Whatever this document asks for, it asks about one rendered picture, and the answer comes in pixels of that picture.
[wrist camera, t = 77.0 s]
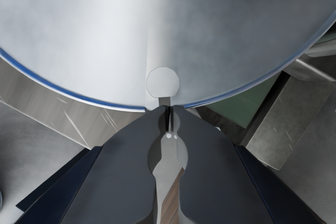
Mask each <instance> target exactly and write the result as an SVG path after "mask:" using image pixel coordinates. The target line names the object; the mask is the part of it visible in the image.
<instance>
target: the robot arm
mask: <svg viewBox="0 0 336 224"><path fill-rule="evenodd" d="M169 123H170V126H171V132H173V133H174V134H175V136H176V137H177V160H178V161H179V162H180V164H181V165H182V167H183V168H184V172H183V174H182V175H181V176H180V178H179V181H178V215H179V224H323V223H322V222H321V221H320V220H319V219H318V217H317V216H316V215H315V214H314V213H313V212H312V211H311V210H310V209H309V208H308V207H307V206H306V204H305V203H304V202H303V201H302V200H301V199H300V198H299V197H297V196H296V195H295V194H294V193H293V192H292V191H291V190H290V189H289V188H288V187H287V186H286V185H285V184H284V183H283V182H282V181H280V180H279V179H278V178H277V177H276V176H275V175H274V174H273V173H272V172H271V171H270V170H269V169H268V168H267V167H266V166H265V165H263V164H262V163H261V162H260V161H259V160H258V159H257V158H256V157H255V156H254V155H253V154H252V153H251V152H250V151H249V150H247V149H246V148H245V147H244V146H243V145H236V144H235V143H234V142H233V141H232V140H231V139H229V138H228V137H227V136H226V135H225V134H224V133H223V132H221V131H220V130H219V129H218V128H216V127H215V126H213V125H211V124H210V123H208V122H206V121H205V120H203V119H201V118H200V117H198V116H196V115H194V114H193V113H191V112H189V111H188V110H186V109H184V108H182V107H181V106H179V105H173V106H167V105H161V106H158V107H157V108H155V109H153V110H151V111H150V112H148V113H146V114H145V115H143V116H141V117H140V118H138V119H136V120H134V121H133V122H131V123H129V124H128V125H126V126H125V127H123V128H122V129H121V130H119V131H118V132H117V133H115V134H114V135H113V136H112V137H111V138H110V139H109V140H107V141H106V142H105V143H104V144H103V145H102V146H94V147H93V148H92V149H91V150H90V151H89V152H88V153H87V154H86V155H85V156H83V157H82V158H81V159H80V160H79V161H78V162H77V163H76V164H75V165H74V166H73V167H71V168H70V169H69V170H68V171H67V172H66V173H65V174H64V175H63V176H62V177H61V178H59V179H58V180H57V181H56V182H55V183H54V184H53V185H52V186H51V187H50V188H49V189H48V190H46V191H45V192H44V193H43V194H42V195H41V196H40V197H39V198H38V199H37V200H36V201H35V202H34V203H33V204H32V205H31V206H30V207H29V208H28V209H27V210H26V211H25V212H24V213H23V214H22V215H21V216H20V218H19V219H18V220H17V221H16V222H15V223H14V224H157V218H158V198H157V185H156V178H155V177H154V175H153V171H154V169H155V167H156V165H157V164H158V163H159V162H160V160H161V159H162V148H161V139H162V137H163V136H164V135H165V134H166V132H167V133H168V132H169Z"/></svg>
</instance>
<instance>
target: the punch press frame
mask: <svg viewBox="0 0 336 224"><path fill-rule="evenodd" d="M281 72H282V70H281V71H280V72H278V73H276V74H275V75H273V76H272V77H270V78H268V79H267V80H265V81H263V82H261V83H260V84H258V85H256V86H254V87H252V88H250V89H248V90H245V91H243V92H241V93H239V94H236V95H234V96H231V97H229V98H226V99H223V100H220V101H217V102H213V103H210V104H206V105H204V106H206V107H207V108H209V109H211V110H213V111H215V112H216V113H218V114H220V115H222V116H223V117H225V118H227V119H229V120H231V121H232V122H234V123H236V124H238V125H240V126H241V127H243V128H245V129H246V128H247V126H248V125H249V123H250V122H251V120H252V118H253V117H254V115H255V114H256V112H257V110H258V109H259V107H260V106H261V104H262V102H263V101H264V99H265V97H266V96H267V94H268V93H269V91H270V89H271V88H272V86H273V85H274V83H275V81H276V80H277V78H278V77H279V75H280V73H281Z"/></svg>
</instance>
